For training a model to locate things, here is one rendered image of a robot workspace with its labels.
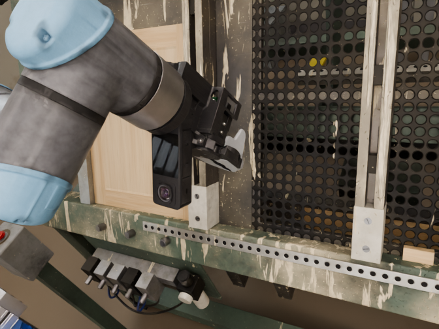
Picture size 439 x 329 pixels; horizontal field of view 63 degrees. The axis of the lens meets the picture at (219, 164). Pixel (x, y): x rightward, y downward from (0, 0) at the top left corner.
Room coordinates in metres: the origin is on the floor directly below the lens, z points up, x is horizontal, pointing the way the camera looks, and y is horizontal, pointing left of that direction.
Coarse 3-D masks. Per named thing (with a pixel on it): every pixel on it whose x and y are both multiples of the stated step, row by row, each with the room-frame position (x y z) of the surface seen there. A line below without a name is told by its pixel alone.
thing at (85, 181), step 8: (88, 160) 1.05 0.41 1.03; (80, 168) 1.05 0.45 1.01; (88, 168) 1.03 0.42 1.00; (80, 176) 1.04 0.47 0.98; (88, 176) 1.02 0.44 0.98; (80, 184) 1.03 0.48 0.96; (88, 184) 1.00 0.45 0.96; (80, 192) 1.02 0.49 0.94; (88, 192) 0.99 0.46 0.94; (80, 200) 1.00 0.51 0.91; (88, 200) 0.98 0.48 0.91
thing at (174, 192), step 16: (176, 128) 0.34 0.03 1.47; (160, 144) 0.35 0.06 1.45; (176, 144) 0.33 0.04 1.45; (160, 160) 0.34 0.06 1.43; (176, 160) 0.33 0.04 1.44; (160, 176) 0.33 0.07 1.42; (176, 176) 0.32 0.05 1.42; (160, 192) 0.32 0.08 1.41; (176, 192) 0.31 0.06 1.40; (176, 208) 0.30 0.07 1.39
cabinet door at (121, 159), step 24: (168, 48) 0.99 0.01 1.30; (120, 120) 1.03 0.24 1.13; (96, 144) 1.06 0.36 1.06; (120, 144) 1.00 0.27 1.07; (144, 144) 0.93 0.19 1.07; (96, 168) 1.03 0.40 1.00; (120, 168) 0.96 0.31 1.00; (144, 168) 0.90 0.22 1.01; (96, 192) 0.99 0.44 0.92; (120, 192) 0.93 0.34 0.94; (144, 192) 0.87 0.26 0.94; (168, 216) 0.78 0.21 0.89
